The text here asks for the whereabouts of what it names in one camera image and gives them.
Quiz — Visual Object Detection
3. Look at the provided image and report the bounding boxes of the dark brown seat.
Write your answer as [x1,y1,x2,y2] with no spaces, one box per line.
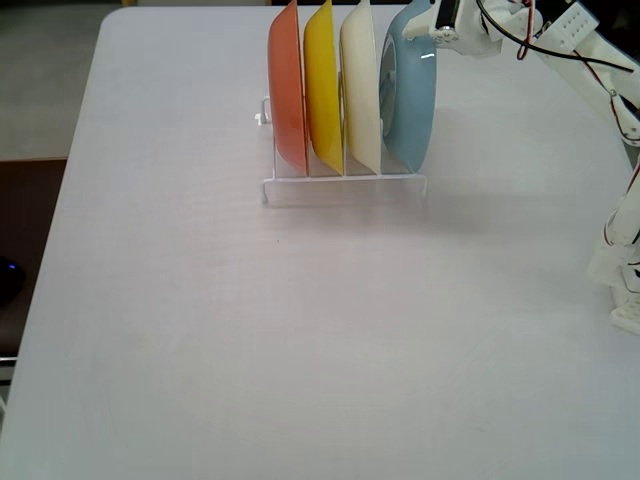
[0,158,69,359]

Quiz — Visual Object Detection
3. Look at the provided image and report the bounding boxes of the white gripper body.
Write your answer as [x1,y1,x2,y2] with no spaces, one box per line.
[431,0,504,58]

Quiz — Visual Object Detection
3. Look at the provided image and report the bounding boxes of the red and white servo cable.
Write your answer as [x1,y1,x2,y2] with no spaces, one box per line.
[602,89,640,251]

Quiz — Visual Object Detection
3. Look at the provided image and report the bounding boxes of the cream plastic plate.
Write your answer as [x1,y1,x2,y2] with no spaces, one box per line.
[339,0,384,176]

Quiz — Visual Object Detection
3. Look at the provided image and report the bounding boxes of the orange plastic plate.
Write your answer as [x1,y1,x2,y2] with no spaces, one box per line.
[266,0,307,177]

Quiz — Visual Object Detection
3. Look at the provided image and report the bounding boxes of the yellow plastic plate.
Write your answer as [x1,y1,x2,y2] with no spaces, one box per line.
[302,0,346,177]

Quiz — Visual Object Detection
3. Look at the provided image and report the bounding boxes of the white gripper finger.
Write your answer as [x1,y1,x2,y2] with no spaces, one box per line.
[402,1,442,41]

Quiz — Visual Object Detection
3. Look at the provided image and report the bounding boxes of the light blue plastic plate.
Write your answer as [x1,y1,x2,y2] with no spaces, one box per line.
[378,0,441,176]

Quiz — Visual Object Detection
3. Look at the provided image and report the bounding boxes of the white wire dish rack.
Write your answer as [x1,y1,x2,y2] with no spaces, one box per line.
[253,97,430,207]

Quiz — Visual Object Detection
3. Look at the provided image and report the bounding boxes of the black computer mouse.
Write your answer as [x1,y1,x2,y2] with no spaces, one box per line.
[0,255,27,306]

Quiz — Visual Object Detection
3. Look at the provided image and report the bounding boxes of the black and red servo cable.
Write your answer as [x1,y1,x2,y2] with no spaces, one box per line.
[474,0,640,76]

